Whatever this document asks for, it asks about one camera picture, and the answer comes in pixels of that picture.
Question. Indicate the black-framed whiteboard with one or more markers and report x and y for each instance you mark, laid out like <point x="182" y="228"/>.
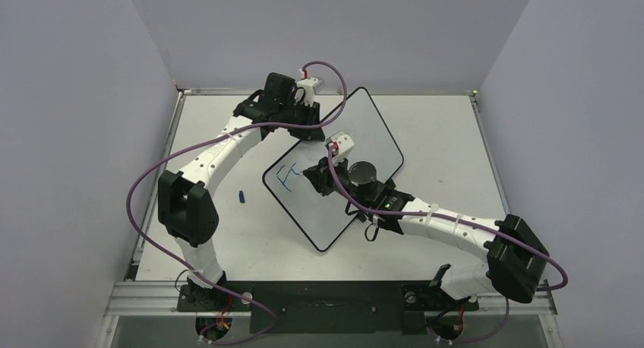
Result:
<point x="322" y="219"/>

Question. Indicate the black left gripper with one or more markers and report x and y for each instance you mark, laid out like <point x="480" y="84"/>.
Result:
<point x="308" y="134"/>

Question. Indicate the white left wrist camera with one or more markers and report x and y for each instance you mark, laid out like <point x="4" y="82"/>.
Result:
<point x="307" y="89"/>

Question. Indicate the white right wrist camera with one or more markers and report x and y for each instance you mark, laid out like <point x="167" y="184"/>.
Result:
<point x="341" y="145"/>

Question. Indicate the aluminium front frame rail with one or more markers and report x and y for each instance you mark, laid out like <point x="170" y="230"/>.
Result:
<point x="160" y="298"/>

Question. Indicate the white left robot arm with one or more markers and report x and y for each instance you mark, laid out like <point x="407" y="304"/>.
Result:
<point x="185" y="197"/>

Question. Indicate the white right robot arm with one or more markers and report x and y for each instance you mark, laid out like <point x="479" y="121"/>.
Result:
<point x="511" y="258"/>

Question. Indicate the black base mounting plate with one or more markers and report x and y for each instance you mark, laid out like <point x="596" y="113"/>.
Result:
<point x="326" y="307"/>

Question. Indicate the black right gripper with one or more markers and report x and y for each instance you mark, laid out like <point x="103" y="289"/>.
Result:
<point x="328" y="174"/>

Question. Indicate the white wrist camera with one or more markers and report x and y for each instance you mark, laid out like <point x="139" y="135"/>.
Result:
<point x="341" y="145"/>
<point x="307" y="89"/>

